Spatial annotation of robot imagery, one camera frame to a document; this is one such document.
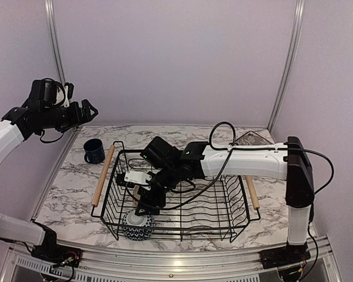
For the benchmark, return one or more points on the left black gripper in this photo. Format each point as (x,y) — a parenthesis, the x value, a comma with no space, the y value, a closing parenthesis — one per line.
(76,118)

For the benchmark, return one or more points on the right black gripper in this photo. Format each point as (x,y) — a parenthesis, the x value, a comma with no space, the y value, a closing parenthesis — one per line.
(145,198)

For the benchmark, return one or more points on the blue white patterned bowl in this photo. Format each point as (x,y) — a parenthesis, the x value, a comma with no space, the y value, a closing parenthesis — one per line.
(137,228)

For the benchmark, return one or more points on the dark blue mug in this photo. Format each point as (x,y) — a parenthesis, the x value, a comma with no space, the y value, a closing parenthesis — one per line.
(94,151)

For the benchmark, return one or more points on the round grey deer plate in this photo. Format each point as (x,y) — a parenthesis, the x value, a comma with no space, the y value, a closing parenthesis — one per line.
(252,138)

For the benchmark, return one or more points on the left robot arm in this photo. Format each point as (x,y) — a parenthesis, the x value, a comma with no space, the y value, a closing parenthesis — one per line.
(48,106)

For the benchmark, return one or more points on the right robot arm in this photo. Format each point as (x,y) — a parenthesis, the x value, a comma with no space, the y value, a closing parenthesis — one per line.
(286,161)

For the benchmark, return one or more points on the beige ceramic bowl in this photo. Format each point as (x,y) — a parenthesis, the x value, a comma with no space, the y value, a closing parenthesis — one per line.
(136,196)

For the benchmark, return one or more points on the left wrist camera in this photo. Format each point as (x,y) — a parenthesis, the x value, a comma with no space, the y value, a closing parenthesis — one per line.
(64,94)

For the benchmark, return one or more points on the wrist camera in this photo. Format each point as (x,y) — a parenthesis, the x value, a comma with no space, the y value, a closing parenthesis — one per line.
(132,178)
(64,94)

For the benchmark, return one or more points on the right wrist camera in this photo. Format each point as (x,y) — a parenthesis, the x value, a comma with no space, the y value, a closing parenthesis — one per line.
(132,178)

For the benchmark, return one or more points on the left aluminium frame post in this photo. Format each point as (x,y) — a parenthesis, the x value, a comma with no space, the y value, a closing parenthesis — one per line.
(53,36)

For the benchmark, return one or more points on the aluminium frame post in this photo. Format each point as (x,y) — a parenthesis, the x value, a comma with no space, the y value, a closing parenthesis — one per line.
(53,36)
(290,58)

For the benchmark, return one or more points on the left wooden rack handle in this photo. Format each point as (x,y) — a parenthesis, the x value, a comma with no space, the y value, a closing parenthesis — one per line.
(101,181)

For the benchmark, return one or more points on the wooden rack handle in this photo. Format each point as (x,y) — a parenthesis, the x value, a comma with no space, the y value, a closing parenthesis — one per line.
(252,192)
(101,181)

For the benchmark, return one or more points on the black wire dish rack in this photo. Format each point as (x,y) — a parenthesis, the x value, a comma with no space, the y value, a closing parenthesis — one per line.
(195,209)

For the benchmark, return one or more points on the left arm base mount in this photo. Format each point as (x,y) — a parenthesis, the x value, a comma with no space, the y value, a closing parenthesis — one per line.
(49,250)

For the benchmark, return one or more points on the right wooden rack handle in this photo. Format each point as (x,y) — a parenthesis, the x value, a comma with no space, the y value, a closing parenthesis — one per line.
(252,192)

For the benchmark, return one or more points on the front aluminium rail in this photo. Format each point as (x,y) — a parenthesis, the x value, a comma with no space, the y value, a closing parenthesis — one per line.
(113,264)

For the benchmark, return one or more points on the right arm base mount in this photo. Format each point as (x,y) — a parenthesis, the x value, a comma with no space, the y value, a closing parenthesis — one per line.
(283,256)

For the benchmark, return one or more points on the right aluminium frame post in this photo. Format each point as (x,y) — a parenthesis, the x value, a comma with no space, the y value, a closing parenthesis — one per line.
(290,58)

